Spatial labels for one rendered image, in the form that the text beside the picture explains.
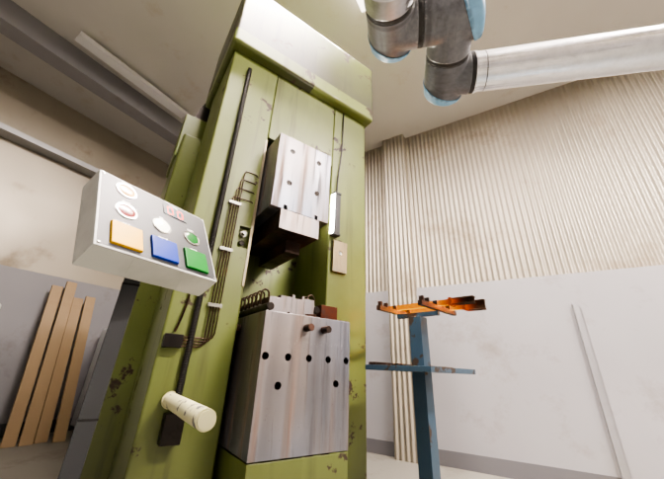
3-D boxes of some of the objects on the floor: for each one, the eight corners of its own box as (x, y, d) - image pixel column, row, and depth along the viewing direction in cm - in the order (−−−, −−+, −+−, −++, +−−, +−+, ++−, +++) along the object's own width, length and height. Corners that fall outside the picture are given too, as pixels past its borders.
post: (-45, 882, 46) (155, 234, 91) (-85, 905, 44) (139, 230, 89) (-37, 850, 49) (153, 238, 94) (-73, 870, 47) (138, 234, 92)
